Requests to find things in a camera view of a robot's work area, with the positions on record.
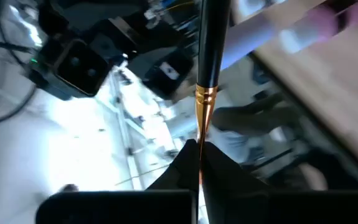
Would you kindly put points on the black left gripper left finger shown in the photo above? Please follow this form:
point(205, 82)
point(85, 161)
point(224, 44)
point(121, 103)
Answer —
point(166, 205)

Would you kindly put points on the person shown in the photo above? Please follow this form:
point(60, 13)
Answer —
point(253, 121)

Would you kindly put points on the lavender plastic cup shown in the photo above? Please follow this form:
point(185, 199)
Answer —
point(247, 37)

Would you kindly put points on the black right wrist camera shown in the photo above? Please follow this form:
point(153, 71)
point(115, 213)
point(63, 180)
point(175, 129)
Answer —
point(79, 68)

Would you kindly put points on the black aluminium table frame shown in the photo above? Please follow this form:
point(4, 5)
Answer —
point(290, 102)

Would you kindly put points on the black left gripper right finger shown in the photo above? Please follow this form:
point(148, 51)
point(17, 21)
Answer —
point(244, 205)

